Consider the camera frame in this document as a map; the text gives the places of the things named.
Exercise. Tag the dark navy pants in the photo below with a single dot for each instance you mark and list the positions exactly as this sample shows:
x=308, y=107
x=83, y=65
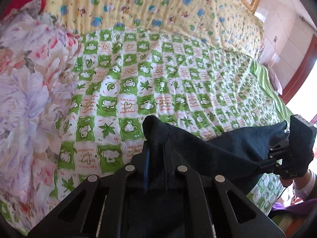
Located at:
x=236, y=155

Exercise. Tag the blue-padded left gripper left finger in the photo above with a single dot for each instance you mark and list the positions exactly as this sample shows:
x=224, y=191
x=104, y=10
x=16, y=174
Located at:
x=94, y=208

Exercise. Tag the yellow cartoon print quilt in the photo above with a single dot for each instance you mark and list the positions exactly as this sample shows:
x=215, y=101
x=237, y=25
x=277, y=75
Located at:
x=227, y=24

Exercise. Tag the green white patterned bedsheet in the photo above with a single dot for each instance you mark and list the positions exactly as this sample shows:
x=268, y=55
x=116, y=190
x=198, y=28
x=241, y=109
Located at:
x=124, y=76

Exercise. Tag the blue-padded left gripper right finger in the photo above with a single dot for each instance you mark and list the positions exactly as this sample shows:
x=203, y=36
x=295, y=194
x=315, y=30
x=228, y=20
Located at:
x=213, y=206

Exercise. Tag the person's right hand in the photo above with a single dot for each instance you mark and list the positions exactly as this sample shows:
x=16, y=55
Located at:
x=298, y=182

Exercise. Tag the white sleeve forearm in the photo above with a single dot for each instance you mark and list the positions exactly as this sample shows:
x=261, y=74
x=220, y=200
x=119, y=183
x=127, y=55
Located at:
x=309, y=191

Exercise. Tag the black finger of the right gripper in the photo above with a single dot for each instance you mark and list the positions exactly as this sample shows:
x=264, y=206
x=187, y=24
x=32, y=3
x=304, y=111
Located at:
x=275, y=157

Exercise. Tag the pink pillow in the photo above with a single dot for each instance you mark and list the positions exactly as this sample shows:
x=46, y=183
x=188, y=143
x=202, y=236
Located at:
x=277, y=87

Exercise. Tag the floral pastel blanket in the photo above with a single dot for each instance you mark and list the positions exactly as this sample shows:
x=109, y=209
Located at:
x=38, y=55

